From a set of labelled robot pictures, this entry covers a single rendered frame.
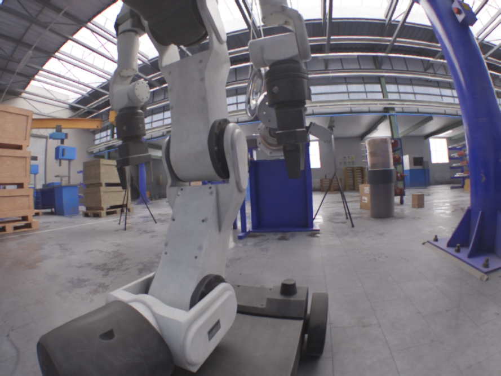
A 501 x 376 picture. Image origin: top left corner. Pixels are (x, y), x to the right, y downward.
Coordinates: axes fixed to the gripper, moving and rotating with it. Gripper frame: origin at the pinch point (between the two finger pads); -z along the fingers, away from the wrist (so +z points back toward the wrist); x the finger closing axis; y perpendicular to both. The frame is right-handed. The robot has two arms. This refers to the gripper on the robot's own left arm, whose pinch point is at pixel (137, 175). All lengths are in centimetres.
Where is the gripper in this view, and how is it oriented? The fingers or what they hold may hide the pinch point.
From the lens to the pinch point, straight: 65.2
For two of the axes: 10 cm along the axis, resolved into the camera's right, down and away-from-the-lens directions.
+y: -9.5, 0.5, 3.2
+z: -1.2, -9.7, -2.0
